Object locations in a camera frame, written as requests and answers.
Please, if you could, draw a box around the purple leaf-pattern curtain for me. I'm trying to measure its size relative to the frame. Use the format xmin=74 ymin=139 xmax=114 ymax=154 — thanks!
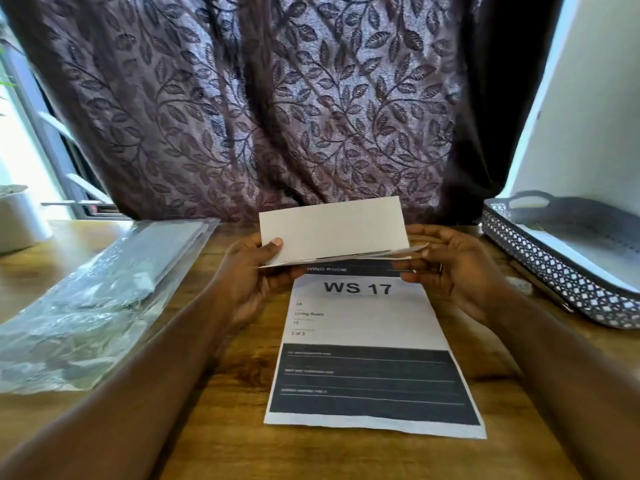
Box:
xmin=0 ymin=0 xmax=482 ymax=226

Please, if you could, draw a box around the person's right hand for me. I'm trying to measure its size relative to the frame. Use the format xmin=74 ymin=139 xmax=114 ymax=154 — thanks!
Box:
xmin=394 ymin=224 xmax=509 ymax=326

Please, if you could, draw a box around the white plant pot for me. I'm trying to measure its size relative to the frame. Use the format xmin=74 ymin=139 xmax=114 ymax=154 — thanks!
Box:
xmin=0 ymin=184 xmax=54 ymax=255

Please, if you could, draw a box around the white paper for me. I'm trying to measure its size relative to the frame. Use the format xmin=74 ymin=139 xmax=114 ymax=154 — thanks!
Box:
xmin=257 ymin=196 xmax=430 ymax=269

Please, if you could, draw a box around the grey pen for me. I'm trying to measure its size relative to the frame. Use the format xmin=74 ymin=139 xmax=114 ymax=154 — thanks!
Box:
xmin=508 ymin=259 xmax=576 ymax=314

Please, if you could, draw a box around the person's left hand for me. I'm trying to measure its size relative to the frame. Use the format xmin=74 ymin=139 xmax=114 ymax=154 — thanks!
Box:
xmin=212 ymin=237 xmax=307 ymax=336

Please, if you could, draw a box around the grey window frame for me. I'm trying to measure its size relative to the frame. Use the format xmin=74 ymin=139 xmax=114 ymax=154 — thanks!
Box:
xmin=0 ymin=9 xmax=122 ymax=219

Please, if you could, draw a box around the person's left forearm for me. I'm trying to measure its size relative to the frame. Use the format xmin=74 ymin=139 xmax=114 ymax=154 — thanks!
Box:
xmin=0 ymin=293 xmax=236 ymax=480

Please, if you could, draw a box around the pile of clear plastic sleeves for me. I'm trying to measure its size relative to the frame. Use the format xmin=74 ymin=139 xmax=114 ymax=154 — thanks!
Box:
xmin=0 ymin=218 xmax=221 ymax=396

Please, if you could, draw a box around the grey patterned tray with handles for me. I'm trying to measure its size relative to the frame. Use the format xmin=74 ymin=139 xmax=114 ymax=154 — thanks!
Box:
xmin=481 ymin=190 xmax=640 ymax=330

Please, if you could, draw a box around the dark brown curtain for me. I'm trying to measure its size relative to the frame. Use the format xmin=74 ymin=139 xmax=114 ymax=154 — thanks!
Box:
xmin=439 ymin=0 xmax=567 ymax=227

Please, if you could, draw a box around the person's right forearm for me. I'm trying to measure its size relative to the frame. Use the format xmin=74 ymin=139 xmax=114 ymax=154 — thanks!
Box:
xmin=481 ymin=291 xmax=640 ymax=480

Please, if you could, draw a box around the printed black and white sheet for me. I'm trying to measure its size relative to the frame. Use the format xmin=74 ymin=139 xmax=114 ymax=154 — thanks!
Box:
xmin=263 ymin=259 xmax=488 ymax=440

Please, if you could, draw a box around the white board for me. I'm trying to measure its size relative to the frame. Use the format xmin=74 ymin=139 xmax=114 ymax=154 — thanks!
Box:
xmin=499 ymin=0 xmax=640 ymax=217

